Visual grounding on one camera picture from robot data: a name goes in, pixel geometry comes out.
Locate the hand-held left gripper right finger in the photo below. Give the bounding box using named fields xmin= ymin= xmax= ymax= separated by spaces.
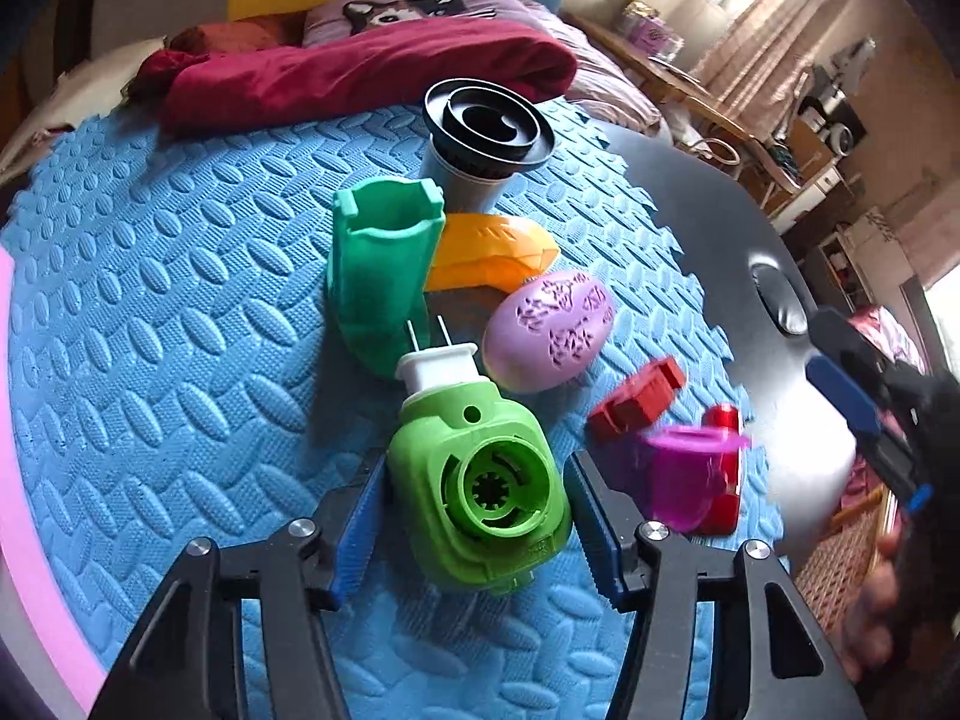
xmin=562 ymin=451 xmax=871 ymax=720

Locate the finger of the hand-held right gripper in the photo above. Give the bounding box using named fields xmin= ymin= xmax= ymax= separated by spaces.
xmin=806 ymin=358 xmax=935 ymax=515
xmin=808 ymin=306 xmax=901 ymax=391

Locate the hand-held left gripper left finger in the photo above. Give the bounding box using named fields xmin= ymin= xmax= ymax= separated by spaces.
xmin=90 ymin=450 xmax=391 ymax=720

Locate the magenta plastic funnel part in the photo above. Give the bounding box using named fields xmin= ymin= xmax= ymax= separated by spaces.
xmin=641 ymin=424 xmax=751 ymax=533

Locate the light green plug-in device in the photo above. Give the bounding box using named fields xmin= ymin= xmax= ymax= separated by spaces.
xmin=386 ymin=319 xmax=573 ymax=597

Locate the red plastic cylinder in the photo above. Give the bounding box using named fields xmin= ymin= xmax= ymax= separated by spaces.
xmin=697 ymin=403 xmax=745 ymax=537

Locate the dark green boot-shaped holder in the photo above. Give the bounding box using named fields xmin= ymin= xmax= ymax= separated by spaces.
xmin=326 ymin=178 xmax=447 ymax=380

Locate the orange plastic part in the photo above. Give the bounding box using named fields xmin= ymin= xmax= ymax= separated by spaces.
xmin=425 ymin=212 xmax=561 ymax=293

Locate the pink-rimmed white tray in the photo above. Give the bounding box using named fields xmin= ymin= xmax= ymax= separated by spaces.
xmin=0 ymin=244 xmax=106 ymax=720

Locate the black spiral-top cup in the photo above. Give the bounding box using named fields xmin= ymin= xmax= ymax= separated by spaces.
xmin=420 ymin=77 xmax=557 ymax=215

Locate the person's right hand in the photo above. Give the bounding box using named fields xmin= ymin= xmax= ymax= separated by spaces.
xmin=836 ymin=510 xmax=960 ymax=683

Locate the pink floral bedding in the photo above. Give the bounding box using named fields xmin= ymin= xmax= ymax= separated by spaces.
xmin=847 ymin=306 xmax=927 ymax=377

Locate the red plastic block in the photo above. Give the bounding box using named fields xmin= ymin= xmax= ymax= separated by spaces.
xmin=586 ymin=357 xmax=687 ymax=443

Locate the purple patterned egg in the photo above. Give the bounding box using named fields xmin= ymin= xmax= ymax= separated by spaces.
xmin=482 ymin=274 xmax=616 ymax=393

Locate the black stereo speaker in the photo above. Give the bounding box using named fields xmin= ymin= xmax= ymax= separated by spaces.
xmin=795 ymin=37 xmax=880 ymax=160

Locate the blue foam mat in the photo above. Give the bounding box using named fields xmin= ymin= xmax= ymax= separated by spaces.
xmin=0 ymin=101 xmax=751 ymax=720

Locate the wooden desk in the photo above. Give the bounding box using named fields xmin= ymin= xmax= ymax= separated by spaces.
xmin=581 ymin=11 xmax=758 ymax=145

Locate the pink curtain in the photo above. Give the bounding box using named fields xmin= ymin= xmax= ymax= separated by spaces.
xmin=705 ymin=0 xmax=923 ymax=95

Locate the pink bedsheet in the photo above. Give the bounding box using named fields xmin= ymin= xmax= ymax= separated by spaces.
xmin=525 ymin=4 xmax=665 ymax=137

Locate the purple box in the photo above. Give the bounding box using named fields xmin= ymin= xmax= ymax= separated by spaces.
xmin=619 ymin=0 xmax=685 ymax=59

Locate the maroon blanket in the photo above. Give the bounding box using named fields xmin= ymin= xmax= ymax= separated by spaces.
xmin=131 ymin=19 xmax=578 ymax=137

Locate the dark maroon pillow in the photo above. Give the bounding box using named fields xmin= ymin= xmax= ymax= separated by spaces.
xmin=169 ymin=13 xmax=308 ymax=55

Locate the beige folded cloth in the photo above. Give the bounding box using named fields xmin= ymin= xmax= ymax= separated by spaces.
xmin=0 ymin=37 xmax=167 ymax=173

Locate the dog print pillow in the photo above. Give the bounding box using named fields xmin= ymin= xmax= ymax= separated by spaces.
xmin=300 ymin=0 xmax=560 ymax=50

